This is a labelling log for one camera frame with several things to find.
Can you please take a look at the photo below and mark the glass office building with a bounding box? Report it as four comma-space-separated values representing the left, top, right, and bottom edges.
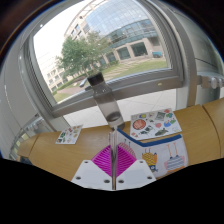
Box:
64, 0, 165, 65

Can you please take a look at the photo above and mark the clear grey drink bottle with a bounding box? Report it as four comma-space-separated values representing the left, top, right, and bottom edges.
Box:
86, 71, 126, 131

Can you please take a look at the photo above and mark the grey window handle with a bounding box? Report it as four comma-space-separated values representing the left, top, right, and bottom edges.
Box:
79, 79, 93, 92

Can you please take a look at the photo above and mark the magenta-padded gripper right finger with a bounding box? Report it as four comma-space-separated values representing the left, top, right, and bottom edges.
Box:
114, 145, 157, 191

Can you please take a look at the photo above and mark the white rail with knobs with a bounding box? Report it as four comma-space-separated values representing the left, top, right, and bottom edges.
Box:
199, 74, 224, 90

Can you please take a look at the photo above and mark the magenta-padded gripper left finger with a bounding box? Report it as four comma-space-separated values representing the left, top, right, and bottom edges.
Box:
70, 144, 114, 191

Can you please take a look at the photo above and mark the green tree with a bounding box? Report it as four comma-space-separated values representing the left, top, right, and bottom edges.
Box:
55, 31, 112, 80

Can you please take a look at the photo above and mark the large sticker sheet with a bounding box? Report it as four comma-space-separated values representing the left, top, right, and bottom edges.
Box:
129, 107, 183, 140

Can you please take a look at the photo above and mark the grey window frame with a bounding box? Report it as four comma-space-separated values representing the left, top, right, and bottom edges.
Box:
19, 0, 202, 132

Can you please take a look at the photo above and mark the small sticker sheet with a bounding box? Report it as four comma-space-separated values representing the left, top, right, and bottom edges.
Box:
54, 124, 84, 145

